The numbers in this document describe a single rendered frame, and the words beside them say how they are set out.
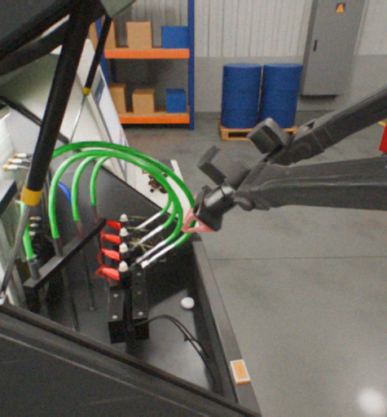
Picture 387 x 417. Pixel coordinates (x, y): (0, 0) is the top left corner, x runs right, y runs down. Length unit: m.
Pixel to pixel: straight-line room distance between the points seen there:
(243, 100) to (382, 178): 5.10
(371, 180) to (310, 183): 0.10
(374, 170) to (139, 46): 5.66
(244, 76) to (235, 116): 0.59
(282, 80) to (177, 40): 1.72
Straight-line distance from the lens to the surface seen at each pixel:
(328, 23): 7.28
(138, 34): 5.97
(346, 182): 0.44
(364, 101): 0.81
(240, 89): 5.43
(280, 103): 5.59
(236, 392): 0.83
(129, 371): 0.58
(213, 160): 0.66
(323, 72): 7.36
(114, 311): 0.94
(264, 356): 2.12
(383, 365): 2.29
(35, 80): 1.08
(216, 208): 0.73
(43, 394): 0.60
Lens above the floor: 1.63
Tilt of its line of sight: 29 degrees down
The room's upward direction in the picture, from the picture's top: straight up
